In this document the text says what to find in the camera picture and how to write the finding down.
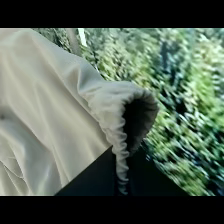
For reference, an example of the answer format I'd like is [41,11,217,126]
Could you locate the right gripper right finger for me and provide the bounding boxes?
[127,143,190,197]

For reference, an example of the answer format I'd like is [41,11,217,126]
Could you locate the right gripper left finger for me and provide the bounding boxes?
[55,145,118,197]

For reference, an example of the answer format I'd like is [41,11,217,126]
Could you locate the pale grey-green garment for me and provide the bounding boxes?
[0,28,160,197]

